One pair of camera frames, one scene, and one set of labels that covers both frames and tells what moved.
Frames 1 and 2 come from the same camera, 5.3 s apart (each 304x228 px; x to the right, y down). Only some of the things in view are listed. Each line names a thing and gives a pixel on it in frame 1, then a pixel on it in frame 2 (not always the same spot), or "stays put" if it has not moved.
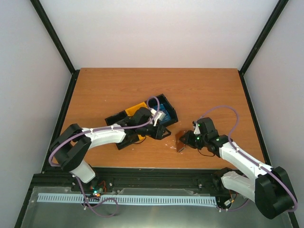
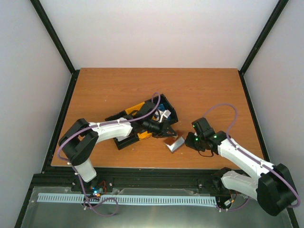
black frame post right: [259, 41] stays put
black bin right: [170, 118] stays put
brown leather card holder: [180, 146] -> [169, 140]
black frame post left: [43, 17] stays put
